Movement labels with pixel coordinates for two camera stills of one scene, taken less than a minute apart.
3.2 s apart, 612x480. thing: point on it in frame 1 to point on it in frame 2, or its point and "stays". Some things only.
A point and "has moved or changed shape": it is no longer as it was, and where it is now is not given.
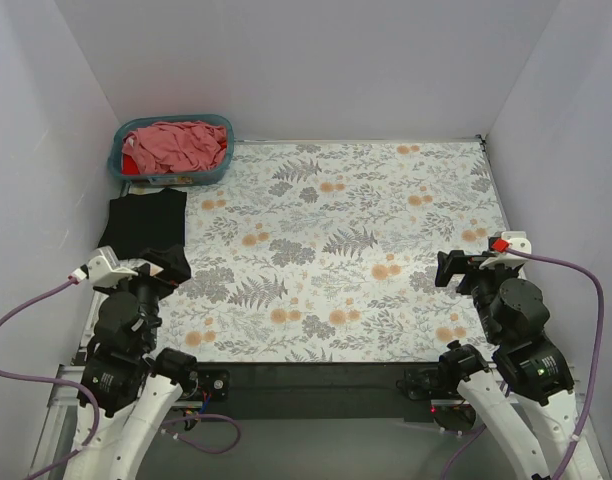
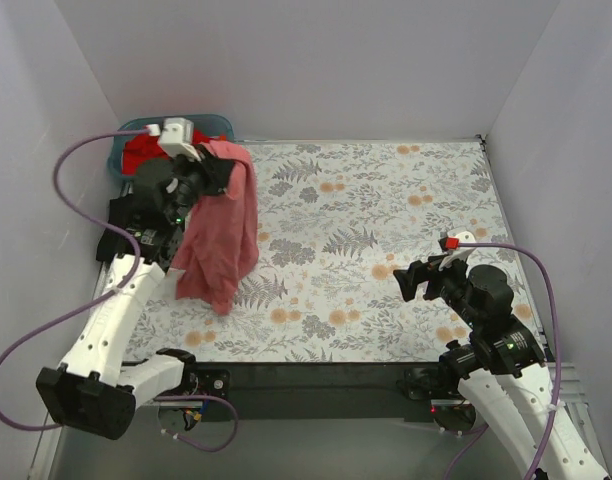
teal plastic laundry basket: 171,178 stays
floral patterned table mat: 325,252 stays
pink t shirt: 181,146 has moved or changed shape
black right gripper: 468,270 to 431,282
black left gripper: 162,270 to 212,167
